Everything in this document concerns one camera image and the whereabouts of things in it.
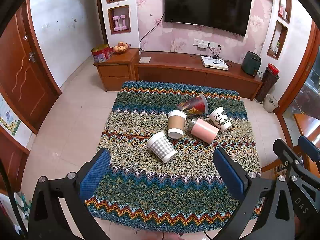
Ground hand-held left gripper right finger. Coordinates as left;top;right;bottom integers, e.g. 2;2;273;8
213;147;296;240

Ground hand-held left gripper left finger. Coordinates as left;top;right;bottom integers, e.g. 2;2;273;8
28;148;111;240

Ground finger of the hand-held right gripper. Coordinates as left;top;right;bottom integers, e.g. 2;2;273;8
298;135;320;162
273;139;320;222

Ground grey checked paper cup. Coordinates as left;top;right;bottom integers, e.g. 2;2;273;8
146;131;177;163

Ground pink cup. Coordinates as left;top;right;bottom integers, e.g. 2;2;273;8
188;118;219;145

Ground white panda print cup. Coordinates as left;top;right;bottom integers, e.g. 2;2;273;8
209;106;232;133

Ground brown sleeved paper cup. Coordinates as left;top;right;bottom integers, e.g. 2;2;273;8
167;110;187;139

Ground red plastic cup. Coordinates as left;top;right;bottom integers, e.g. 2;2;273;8
176;93;209;117

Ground white waste bin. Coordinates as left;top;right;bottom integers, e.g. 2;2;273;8
263;94;279;113

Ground colourful knitted zigzag blanket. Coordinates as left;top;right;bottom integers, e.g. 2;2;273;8
85;81;262;233

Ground tall woven basket red lid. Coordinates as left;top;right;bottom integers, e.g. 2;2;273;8
254;64;280;103

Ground small wooden drawer cabinet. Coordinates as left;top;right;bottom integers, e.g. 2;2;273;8
93;48;140;92

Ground dark green air fryer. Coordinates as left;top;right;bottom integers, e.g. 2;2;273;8
241;51;262;76

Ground white set-top box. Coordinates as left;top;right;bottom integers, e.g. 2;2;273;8
201;55;229;71

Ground brown wooden door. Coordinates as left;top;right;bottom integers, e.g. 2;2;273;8
0;0;62;135

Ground red tin box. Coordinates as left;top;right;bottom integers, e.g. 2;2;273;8
91;44;112;63

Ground long wooden television cabinet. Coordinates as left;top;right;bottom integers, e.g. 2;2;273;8
133;51;263;101

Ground bowl of fruit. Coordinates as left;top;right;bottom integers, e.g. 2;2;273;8
112;42;131;55

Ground black flat television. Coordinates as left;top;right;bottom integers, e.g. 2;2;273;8
164;0;252;37

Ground animal print wall poster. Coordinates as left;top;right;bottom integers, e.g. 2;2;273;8
0;94;22;137

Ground wooden framed wall niche shelf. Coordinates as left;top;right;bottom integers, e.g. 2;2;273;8
266;20;289;60

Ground white wall power sockets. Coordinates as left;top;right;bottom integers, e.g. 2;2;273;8
193;39;216;49

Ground black television cable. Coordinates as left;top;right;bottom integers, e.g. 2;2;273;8
139;12;165;53

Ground white wall shelf unit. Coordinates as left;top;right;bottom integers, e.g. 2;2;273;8
99;0;140;49

